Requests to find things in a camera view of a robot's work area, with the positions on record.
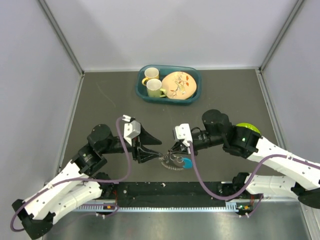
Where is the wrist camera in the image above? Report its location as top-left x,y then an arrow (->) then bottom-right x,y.
173,123 -> 193,148
122,115 -> 141,146

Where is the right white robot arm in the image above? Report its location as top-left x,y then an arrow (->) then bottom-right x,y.
169,109 -> 320,209

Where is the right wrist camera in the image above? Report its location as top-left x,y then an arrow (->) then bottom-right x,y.
173,123 -> 193,148

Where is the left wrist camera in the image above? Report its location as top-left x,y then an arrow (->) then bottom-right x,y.
122,115 -> 141,146

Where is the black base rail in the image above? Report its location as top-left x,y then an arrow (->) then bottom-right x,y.
74,181 -> 266,213

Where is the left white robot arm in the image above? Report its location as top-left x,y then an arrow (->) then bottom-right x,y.
12,116 -> 162,240

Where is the front yellow-green mug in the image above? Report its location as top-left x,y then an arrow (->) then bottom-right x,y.
146,78 -> 167,98

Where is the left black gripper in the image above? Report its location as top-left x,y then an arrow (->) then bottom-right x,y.
101,124 -> 163,163

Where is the floral peach plate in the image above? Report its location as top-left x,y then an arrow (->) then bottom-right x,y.
161,71 -> 197,100

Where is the teal plastic tub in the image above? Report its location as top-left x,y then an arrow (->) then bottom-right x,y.
135,64 -> 202,106

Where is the rear yellow mug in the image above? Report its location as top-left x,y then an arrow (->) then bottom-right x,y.
141,67 -> 160,86

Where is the lime green plate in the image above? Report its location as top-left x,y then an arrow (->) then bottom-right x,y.
236,122 -> 261,134

